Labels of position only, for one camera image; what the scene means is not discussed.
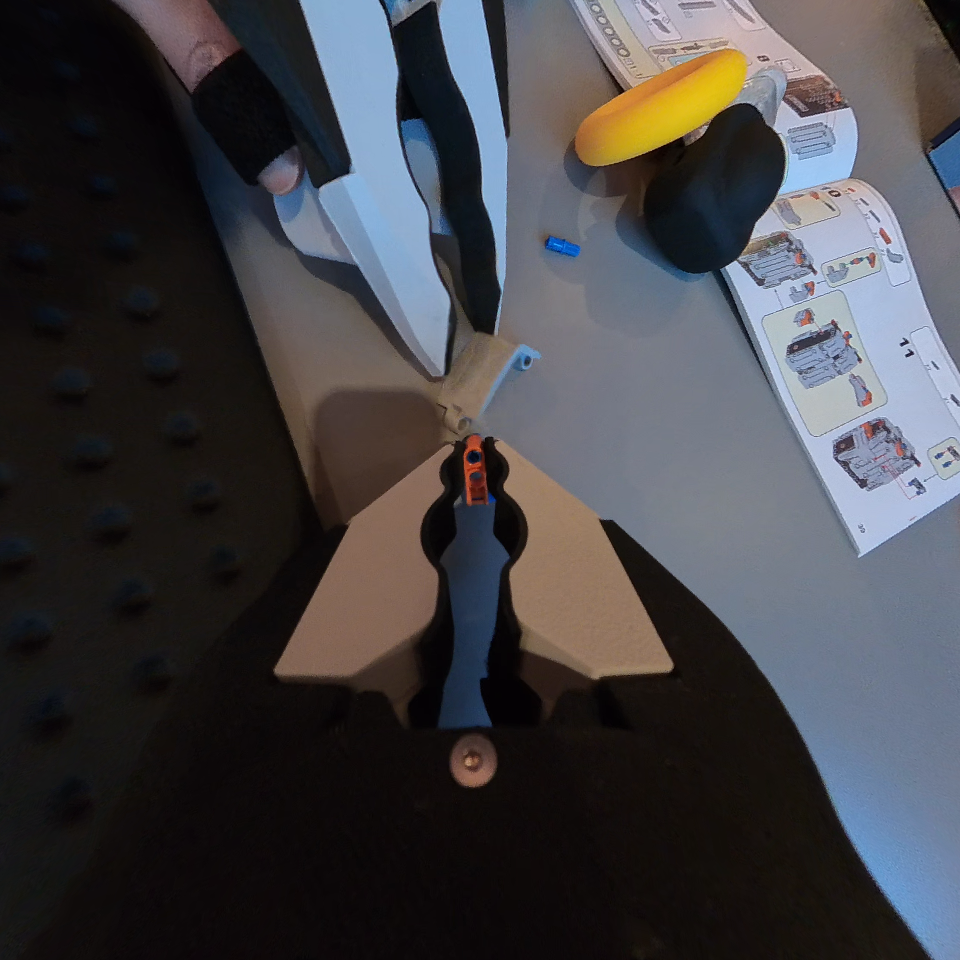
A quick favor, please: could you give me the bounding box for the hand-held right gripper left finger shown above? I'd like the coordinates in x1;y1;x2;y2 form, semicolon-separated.
273;441;464;727

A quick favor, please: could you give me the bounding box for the clear bag of brick parts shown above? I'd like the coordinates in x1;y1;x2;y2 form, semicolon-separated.
738;63;789;121

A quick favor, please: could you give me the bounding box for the grey desk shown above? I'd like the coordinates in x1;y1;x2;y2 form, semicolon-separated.
161;0;960;960

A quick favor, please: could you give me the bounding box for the person's left hand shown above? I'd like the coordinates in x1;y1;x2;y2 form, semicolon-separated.
112;0;306;198

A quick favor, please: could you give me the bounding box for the small colourful booklet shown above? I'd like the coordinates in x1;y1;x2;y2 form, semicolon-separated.
924;135;960;204

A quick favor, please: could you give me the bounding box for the black foam wheel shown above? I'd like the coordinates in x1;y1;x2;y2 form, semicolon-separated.
643;102;787;274

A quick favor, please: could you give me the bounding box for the open instruction booklet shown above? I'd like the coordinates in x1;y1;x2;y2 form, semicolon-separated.
570;0;960;558

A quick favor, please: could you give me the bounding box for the grey angled brick piece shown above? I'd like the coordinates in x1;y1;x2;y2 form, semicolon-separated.
437;332;543;435

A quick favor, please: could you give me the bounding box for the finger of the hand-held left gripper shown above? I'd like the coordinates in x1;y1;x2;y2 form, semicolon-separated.
403;0;513;336
298;0;459;378

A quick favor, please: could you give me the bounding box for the orange connector with blue pins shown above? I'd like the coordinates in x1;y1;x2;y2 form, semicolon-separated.
461;433;496;507

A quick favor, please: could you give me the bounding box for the yellow foam ring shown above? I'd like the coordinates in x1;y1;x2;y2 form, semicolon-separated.
575;48;750;168

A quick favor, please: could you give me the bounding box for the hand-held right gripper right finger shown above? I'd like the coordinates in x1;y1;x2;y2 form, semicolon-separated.
491;437;675;717

